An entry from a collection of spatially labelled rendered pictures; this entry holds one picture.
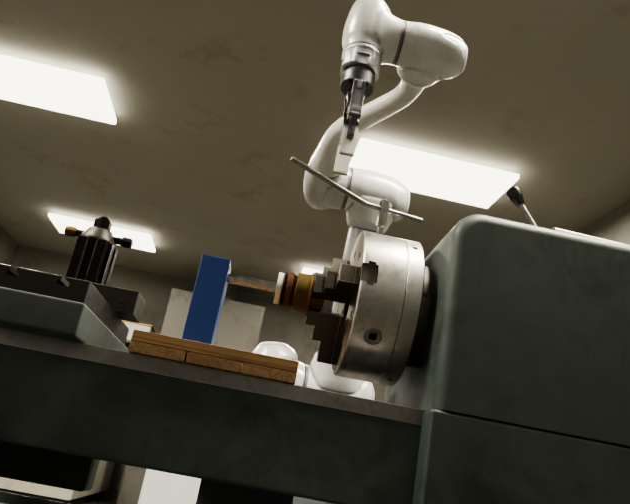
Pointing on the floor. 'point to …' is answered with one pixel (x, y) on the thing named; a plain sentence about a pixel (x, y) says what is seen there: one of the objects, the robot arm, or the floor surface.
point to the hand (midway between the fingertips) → (345, 153)
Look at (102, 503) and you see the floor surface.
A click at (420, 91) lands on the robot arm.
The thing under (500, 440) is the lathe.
